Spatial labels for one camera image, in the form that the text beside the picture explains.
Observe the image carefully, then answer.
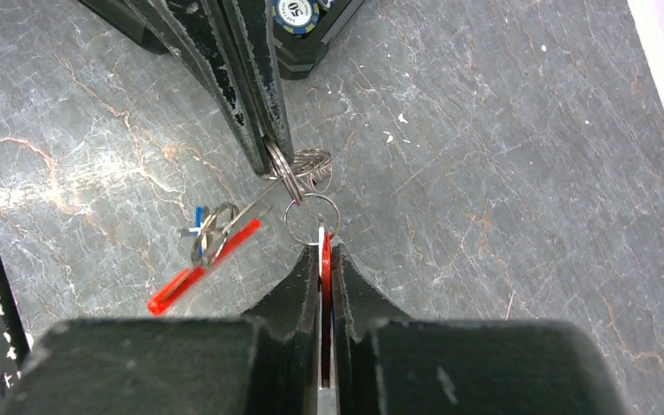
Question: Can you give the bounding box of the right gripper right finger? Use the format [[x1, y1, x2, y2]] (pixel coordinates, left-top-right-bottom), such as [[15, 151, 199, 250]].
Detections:
[[332, 246, 626, 414]]

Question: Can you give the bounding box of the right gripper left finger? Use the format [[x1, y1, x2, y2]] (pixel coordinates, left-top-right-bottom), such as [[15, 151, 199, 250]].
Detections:
[[5, 247, 319, 414]]

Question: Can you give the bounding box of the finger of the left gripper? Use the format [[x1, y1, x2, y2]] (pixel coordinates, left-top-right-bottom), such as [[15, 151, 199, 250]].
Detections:
[[220, 1, 294, 167], [127, 0, 271, 176]]

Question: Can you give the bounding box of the keyring with blue red tags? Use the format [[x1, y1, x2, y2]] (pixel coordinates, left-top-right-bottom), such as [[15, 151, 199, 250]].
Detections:
[[146, 140, 335, 317]]

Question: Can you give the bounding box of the key with red tag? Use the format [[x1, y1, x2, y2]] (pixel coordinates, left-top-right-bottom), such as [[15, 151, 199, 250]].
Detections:
[[309, 219, 336, 392]]

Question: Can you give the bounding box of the black poker chip case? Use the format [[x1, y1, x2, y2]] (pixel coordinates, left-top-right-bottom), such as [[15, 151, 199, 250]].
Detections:
[[82, 0, 363, 80]]

